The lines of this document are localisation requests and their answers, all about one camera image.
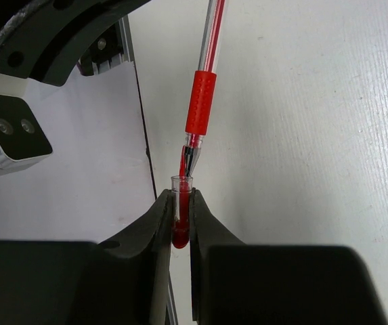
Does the red pen cap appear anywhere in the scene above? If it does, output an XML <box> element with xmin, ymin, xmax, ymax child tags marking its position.
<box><xmin>169</xmin><ymin>145</ymin><xmax>194</xmax><ymax>250</ymax></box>

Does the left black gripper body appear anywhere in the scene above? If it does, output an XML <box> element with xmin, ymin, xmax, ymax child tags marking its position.
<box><xmin>0</xmin><ymin>0</ymin><xmax>144</xmax><ymax>87</ymax></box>

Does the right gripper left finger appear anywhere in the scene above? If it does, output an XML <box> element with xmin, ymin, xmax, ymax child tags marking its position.
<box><xmin>0</xmin><ymin>190</ymin><xmax>172</xmax><ymax>324</ymax></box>

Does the red pen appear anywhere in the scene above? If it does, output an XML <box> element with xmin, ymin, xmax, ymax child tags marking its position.
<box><xmin>179</xmin><ymin>0</ymin><xmax>227</xmax><ymax>177</ymax></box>

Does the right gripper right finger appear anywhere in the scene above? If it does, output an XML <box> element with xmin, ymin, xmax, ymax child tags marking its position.
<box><xmin>189</xmin><ymin>190</ymin><xmax>387</xmax><ymax>324</ymax></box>

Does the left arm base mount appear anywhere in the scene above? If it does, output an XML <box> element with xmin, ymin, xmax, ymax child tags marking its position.
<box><xmin>77</xmin><ymin>16</ymin><xmax>134</xmax><ymax>77</ymax></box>

